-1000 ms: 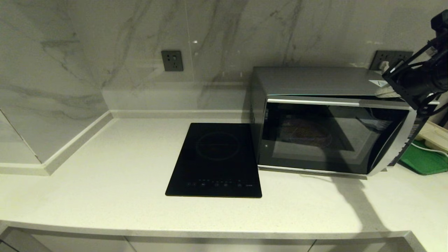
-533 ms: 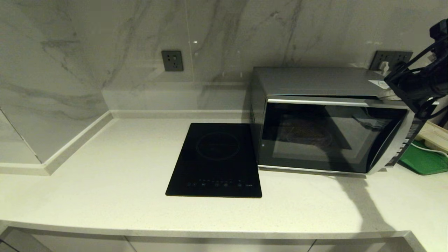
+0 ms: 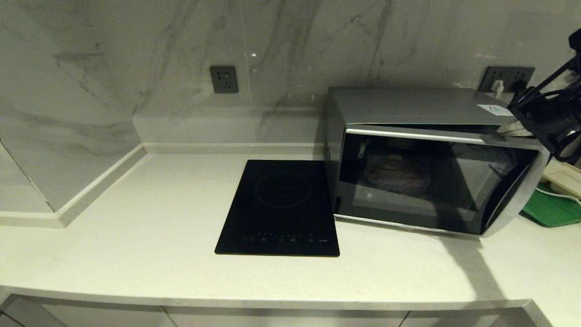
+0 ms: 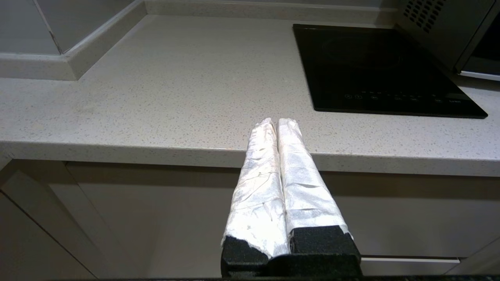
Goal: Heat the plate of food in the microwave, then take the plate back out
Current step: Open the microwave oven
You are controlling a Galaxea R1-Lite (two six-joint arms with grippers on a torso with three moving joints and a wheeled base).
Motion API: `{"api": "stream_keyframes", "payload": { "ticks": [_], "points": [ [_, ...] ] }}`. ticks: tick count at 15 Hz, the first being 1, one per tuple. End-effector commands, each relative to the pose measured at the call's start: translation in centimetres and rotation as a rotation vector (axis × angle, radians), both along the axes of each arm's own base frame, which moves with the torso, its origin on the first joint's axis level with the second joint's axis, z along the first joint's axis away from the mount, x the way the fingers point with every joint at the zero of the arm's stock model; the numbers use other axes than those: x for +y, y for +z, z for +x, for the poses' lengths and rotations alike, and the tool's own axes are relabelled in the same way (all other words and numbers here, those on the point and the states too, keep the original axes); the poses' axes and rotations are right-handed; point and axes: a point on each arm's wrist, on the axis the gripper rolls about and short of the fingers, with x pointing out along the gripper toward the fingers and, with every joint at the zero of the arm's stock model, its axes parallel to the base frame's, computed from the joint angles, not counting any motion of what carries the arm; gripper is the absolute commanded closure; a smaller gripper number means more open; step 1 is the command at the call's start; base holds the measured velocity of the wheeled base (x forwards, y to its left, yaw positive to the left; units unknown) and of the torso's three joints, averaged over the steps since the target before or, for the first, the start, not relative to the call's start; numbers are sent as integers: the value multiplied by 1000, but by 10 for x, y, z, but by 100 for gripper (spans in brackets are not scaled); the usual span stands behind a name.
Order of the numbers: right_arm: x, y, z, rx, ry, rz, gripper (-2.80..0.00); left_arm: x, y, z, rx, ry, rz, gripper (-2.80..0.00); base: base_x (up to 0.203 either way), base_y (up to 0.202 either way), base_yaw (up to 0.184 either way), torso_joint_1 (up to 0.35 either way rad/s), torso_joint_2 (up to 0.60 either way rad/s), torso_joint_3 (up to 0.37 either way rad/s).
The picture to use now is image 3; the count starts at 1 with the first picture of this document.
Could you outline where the green plastic tray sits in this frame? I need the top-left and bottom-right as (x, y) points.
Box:
(521, 182), (581, 228)

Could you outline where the cream power strip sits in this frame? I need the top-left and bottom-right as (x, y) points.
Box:
(542, 159), (581, 199)

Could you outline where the white power cable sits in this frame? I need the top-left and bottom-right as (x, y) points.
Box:
(538, 184), (581, 201)

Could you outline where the beige cabinet door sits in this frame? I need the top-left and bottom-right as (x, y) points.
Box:
(40, 302), (178, 327)
(399, 311), (529, 327)

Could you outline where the black induction cooktop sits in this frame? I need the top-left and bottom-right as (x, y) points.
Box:
(214, 159), (340, 258)

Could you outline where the beige drawer front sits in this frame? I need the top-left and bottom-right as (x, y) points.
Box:
(162, 307), (409, 327)

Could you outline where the silver microwave oven body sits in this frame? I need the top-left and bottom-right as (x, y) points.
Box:
(323, 87), (545, 214)

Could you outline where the angled grey cabinet panel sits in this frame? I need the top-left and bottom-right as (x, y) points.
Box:
(0, 294), (69, 327)

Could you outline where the dark grey wall socket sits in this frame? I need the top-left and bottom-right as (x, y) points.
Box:
(479, 66), (512, 92)
(510, 67), (536, 94)
(209, 66), (238, 94)

